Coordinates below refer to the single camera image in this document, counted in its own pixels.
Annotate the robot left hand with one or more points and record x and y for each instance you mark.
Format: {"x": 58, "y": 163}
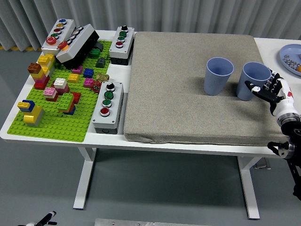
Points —
{"x": 44, "y": 218}

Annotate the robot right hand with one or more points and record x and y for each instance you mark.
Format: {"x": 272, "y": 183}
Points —
{"x": 285, "y": 106}

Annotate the blue ribbed cup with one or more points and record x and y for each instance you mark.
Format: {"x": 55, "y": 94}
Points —
{"x": 245, "y": 89}
{"x": 215, "y": 82}

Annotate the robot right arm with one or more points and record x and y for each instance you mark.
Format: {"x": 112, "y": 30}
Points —
{"x": 291, "y": 131}

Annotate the blue plate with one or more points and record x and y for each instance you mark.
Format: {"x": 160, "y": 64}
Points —
{"x": 289, "y": 50}

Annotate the white table leg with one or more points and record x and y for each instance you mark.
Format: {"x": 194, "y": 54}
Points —
{"x": 250, "y": 188}
{"x": 84, "y": 179}

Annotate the green studded baseplate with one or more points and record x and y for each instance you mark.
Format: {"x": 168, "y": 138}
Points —
{"x": 54, "y": 127}

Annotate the silver metal plate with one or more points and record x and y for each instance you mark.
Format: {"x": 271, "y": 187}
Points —
{"x": 141, "y": 223}

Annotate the yellow blue grey brick stack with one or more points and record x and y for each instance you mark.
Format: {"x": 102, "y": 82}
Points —
{"x": 33, "y": 116}

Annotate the grey-brown padded mat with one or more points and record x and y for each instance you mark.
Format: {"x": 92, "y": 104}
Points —
{"x": 176, "y": 94}

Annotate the green orange blue brick stack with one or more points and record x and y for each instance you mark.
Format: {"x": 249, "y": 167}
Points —
{"x": 65, "y": 102}

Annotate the pink white red brick stack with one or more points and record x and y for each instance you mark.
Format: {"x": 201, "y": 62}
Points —
{"x": 50, "y": 93}

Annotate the large grey four-button box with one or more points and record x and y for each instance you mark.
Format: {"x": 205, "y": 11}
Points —
{"x": 116, "y": 106}

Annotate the brown yellow red brick tower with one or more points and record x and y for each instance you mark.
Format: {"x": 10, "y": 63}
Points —
{"x": 38, "y": 75}

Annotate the magenta brick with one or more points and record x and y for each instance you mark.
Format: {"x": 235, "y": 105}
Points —
{"x": 77, "y": 70}

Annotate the grey curtain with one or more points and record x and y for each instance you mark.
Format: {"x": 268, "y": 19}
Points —
{"x": 164, "y": 14}

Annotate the brass valve red handwheel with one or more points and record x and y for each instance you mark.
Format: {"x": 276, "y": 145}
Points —
{"x": 102, "y": 77}

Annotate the yellow white brick stack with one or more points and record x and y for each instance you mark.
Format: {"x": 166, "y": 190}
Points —
{"x": 45, "y": 60}

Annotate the grey sloped brick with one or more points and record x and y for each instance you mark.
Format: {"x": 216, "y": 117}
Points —
{"x": 100, "y": 63}

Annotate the small grey four-button box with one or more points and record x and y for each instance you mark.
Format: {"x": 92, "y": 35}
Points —
{"x": 128, "y": 46}

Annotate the yellow black floor tape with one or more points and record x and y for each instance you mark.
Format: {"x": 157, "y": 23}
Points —
{"x": 14, "y": 48}

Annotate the white control box black base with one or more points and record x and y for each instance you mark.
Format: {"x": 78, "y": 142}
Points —
{"x": 77, "y": 44}

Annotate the dark grey brick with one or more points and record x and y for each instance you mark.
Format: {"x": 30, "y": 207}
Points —
{"x": 99, "y": 46}

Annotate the white five-button control box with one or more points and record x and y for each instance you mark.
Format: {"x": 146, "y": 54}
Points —
{"x": 67, "y": 29}

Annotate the grey bracket under table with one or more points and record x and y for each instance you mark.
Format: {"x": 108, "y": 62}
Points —
{"x": 262, "y": 164}

